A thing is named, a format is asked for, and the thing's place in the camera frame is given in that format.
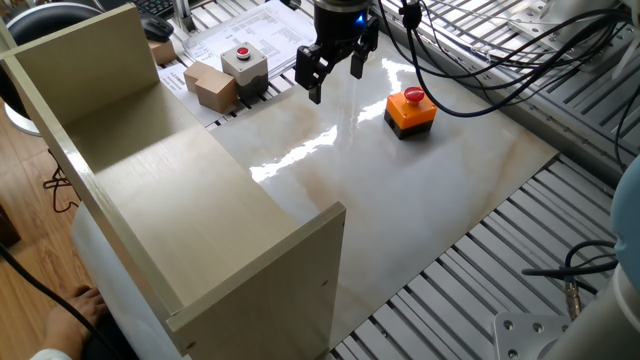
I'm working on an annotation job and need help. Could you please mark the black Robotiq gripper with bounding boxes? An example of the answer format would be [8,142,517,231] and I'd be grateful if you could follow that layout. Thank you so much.
[294,0,380,105]

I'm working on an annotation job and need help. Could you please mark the orange emergency stop button box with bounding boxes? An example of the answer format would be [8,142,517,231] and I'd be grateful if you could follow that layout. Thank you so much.
[383,86,439,141]

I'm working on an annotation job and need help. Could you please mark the beige wooden shelf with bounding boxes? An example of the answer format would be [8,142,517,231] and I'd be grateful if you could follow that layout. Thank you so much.
[0,3,347,360]

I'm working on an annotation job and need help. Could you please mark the stack of printed paper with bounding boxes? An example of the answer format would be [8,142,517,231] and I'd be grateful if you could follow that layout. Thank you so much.
[182,0,319,79]

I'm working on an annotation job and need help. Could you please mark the grey box with red button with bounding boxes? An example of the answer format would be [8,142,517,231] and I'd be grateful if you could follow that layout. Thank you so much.
[220,41,270,100]

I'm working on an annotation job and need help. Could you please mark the large plain wooden block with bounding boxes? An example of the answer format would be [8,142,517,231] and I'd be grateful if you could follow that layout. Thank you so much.
[194,69,239,115]

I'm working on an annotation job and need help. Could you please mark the small plain wooden block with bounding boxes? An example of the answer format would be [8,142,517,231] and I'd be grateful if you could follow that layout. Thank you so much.
[183,60,219,94]

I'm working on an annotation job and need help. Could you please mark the glossy marble pattern board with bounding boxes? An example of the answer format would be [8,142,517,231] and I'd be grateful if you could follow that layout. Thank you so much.
[209,34,559,351]

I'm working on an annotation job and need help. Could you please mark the single printed paper sheet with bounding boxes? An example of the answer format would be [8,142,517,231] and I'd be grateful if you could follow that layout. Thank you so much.
[157,63,224,129]

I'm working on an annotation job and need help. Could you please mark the black computer mouse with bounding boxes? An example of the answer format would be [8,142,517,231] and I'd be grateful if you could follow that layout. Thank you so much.
[138,12,175,44]

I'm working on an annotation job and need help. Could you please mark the black keyboard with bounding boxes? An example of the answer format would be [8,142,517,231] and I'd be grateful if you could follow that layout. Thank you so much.
[130,0,176,20]

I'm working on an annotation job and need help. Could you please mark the black office chair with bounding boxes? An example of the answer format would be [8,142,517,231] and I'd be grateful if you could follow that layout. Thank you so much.
[0,2,104,137]

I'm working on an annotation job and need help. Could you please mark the black slipper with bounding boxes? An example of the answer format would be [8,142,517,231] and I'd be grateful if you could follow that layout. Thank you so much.
[79,314,141,360]

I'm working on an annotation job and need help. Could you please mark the dark brown furniture base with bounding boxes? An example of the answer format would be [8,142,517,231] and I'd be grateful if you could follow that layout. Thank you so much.
[0,203,22,249]

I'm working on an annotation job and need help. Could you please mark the bare human foot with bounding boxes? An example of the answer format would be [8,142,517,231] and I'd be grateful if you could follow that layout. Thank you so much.
[42,284,109,360]

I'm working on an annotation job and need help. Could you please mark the white garment of person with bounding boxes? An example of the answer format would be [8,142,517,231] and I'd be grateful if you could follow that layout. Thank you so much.
[29,348,74,360]

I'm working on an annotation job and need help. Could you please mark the thick black gripper cable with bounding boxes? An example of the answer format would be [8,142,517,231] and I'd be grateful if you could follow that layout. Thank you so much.
[377,0,636,119]

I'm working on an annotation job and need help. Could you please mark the metal stand post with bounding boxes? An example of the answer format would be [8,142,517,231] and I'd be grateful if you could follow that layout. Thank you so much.
[172,0,197,34]

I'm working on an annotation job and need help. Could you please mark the bundle of thin cables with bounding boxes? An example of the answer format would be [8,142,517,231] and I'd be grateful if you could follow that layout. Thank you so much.
[424,0,640,174]

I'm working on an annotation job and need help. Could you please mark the aluminium mounting bracket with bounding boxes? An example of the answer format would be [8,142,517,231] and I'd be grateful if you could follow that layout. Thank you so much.
[507,0,640,56]

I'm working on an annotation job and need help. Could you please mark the thin black floor wires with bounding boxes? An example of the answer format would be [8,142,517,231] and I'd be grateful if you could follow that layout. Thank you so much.
[42,149,82,215]

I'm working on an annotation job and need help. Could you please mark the black cable with metal plug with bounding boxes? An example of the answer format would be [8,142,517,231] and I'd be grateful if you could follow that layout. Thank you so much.
[521,239,621,321]

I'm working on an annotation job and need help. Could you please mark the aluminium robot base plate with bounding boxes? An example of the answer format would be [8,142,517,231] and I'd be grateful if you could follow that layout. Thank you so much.
[493,312,574,360]

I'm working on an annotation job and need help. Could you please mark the thick black floor cable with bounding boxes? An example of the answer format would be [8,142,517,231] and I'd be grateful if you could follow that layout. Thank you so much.
[0,243,117,360]

